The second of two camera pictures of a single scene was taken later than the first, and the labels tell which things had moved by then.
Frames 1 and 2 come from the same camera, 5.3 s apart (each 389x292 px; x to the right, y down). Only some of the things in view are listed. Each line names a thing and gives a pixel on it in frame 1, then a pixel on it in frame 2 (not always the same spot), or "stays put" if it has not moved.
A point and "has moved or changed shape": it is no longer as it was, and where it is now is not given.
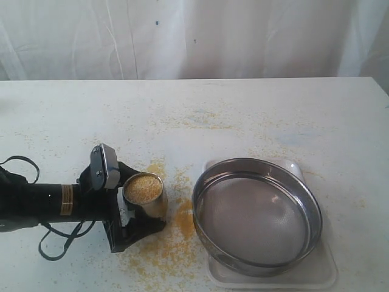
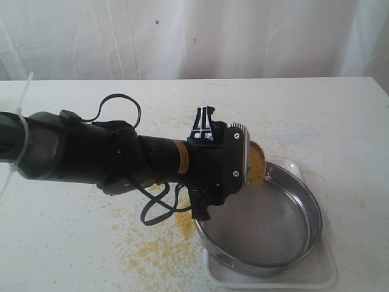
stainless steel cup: [146, 192] has moved or changed shape
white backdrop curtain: [42, 40] stays put
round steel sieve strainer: [257, 216] stays put
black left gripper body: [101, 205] -> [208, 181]
